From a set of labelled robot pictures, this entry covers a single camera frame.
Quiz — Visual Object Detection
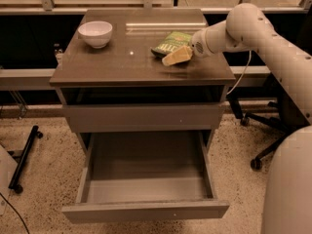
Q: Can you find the black floor cable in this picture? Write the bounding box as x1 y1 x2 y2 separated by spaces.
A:
0 192 31 234

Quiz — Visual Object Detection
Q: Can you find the closed grey top drawer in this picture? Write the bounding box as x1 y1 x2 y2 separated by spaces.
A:
62 103 224 133

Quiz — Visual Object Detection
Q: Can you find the green jalapeno chip bag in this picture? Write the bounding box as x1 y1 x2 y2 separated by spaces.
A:
151 31 191 58

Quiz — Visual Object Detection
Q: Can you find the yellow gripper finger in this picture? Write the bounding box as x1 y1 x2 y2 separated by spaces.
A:
162 45 193 66

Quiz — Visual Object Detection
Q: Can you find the white ceramic bowl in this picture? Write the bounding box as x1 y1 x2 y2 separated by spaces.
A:
78 20 113 49

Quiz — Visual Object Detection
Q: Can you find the white cable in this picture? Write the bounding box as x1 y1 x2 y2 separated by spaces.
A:
226 50 253 97

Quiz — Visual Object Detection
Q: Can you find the grey drawer cabinet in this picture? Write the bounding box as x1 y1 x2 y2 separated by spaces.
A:
50 9 234 148

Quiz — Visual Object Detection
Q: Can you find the black wheeled stand base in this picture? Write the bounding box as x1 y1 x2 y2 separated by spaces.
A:
8 125 43 194

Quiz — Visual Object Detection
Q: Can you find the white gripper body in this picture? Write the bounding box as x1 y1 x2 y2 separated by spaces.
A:
189 27 214 57

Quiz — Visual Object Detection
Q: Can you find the open grey middle drawer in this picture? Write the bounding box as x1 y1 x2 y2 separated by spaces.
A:
62 131 229 223

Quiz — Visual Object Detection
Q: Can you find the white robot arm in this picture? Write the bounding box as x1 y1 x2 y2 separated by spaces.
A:
162 3 312 234

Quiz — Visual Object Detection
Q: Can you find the black office chair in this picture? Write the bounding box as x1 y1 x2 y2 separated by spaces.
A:
226 75 293 172

